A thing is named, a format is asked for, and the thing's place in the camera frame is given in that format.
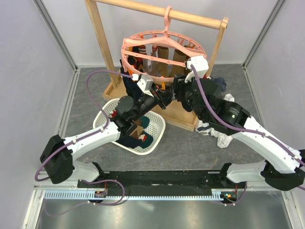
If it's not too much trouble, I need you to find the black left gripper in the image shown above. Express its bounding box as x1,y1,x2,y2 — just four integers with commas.
132,83,173,122

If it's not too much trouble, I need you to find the pink round clip hanger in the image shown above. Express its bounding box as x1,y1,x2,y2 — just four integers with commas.
121,6,209,83

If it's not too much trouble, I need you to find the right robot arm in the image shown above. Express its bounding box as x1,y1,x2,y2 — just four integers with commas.
171,75,305,191

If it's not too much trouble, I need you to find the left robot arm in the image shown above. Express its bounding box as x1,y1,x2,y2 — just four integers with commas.
40,89,172,187

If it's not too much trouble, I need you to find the green christmas sock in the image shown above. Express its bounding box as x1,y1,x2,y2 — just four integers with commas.
139,134,153,148
139,116,150,129

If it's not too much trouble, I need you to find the brown striped sock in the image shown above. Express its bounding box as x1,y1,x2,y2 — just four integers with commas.
130,121,144,138

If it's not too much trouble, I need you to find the navy blue sock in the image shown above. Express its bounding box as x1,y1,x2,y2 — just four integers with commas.
145,84,172,110

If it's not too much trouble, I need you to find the navy sock with green patches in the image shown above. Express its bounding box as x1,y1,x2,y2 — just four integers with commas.
120,59,143,101

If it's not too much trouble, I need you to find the white perforated plastic basket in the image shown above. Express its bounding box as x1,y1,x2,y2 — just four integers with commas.
92,98,166,156

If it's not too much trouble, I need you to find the blue grey sock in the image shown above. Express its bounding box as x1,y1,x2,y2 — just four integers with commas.
210,77,226,92

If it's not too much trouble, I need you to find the beige ribbed hanging sock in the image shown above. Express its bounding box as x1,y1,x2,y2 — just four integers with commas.
148,46,187,78

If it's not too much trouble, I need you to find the black red argyle sock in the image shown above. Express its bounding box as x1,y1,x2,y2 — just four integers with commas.
128,45,146,72

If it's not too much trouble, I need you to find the white cloth pile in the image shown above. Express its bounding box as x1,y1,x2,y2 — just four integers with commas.
194,93,238,148

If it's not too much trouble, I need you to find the wooden drying rack frame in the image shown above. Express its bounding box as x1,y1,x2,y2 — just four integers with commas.
84,0,230,132

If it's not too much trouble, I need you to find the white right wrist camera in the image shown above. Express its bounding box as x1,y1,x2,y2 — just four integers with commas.
184,55,209,83

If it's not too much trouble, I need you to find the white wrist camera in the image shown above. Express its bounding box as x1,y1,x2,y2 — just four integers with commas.
184,55,209,83
132,73,153,97

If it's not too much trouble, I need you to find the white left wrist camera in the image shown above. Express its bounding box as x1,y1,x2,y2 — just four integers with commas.
132,73,153,97

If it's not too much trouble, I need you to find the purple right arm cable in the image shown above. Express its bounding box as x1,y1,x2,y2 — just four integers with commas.
190,65,305,191

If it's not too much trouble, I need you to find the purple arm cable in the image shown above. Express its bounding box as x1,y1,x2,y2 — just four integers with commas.
190,65,305,191
35,70,134,217

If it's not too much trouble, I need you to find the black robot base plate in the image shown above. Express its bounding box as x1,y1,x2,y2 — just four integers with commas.
77,170,246,194

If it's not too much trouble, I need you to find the grey cable duct strip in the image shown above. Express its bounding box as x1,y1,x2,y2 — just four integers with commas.
44,186,239,202

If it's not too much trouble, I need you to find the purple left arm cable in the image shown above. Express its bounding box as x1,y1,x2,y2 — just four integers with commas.
35,70,134,217

